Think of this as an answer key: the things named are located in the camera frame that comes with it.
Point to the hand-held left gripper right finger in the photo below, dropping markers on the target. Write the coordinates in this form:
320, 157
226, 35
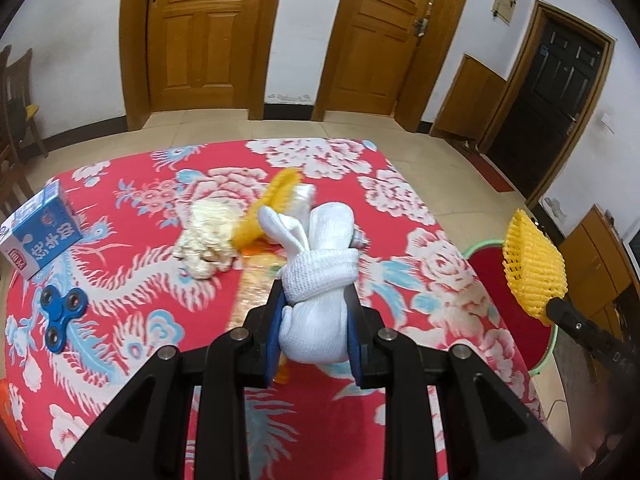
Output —
356, 350

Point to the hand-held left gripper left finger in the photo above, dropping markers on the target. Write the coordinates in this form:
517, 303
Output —
274, 340

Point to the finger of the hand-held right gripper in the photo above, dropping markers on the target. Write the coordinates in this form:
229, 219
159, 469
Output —
570, 320

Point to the red bin with green rim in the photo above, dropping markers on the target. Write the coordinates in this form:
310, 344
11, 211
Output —
495, 310

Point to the white sock bundle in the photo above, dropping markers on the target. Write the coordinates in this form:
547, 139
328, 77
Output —
320, 270

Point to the thick yellow foam net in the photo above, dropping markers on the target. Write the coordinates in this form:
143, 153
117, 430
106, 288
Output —
270, 200

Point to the wooden sideboard cabinet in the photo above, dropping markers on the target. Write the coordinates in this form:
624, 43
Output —
595, 255

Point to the orange plastic wrapper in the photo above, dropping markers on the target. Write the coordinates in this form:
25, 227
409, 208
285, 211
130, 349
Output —
257, 270

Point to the red floral tablecloth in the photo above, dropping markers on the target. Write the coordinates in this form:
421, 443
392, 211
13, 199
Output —
165, 310

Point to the red door mat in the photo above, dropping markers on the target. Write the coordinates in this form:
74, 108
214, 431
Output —
492, 172

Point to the blue fidget spinner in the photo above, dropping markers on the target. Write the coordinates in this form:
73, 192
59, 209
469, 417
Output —
62, 312

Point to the black entrance door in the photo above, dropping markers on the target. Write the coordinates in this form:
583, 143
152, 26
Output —
550, 100

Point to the blue and white carton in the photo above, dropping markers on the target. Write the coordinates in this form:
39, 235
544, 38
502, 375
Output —
42, 240

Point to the wooden panel door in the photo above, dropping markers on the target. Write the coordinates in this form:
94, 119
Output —
200, 35
380, 35

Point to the wooden chair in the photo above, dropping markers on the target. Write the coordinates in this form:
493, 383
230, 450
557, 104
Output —
22, 80
7, 160

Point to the yellow seat cushion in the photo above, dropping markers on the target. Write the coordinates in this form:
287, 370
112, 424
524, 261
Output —
31, 109

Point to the white light switch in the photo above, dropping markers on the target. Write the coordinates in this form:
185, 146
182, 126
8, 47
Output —
607, 122

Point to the low wooden wall cabinet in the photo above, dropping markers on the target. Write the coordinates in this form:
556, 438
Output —
470, 95

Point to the beige wall panel box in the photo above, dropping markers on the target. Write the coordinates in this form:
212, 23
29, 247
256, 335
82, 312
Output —
505, 0

